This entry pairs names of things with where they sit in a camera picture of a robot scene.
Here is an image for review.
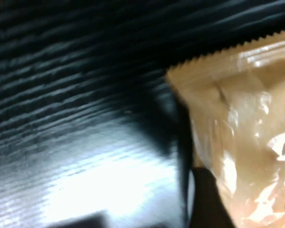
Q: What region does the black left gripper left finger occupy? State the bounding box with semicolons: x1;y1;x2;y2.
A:
190;166;237;228

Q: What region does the brown snack bar wrapper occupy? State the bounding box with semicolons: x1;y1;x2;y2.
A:
165;29;285;228

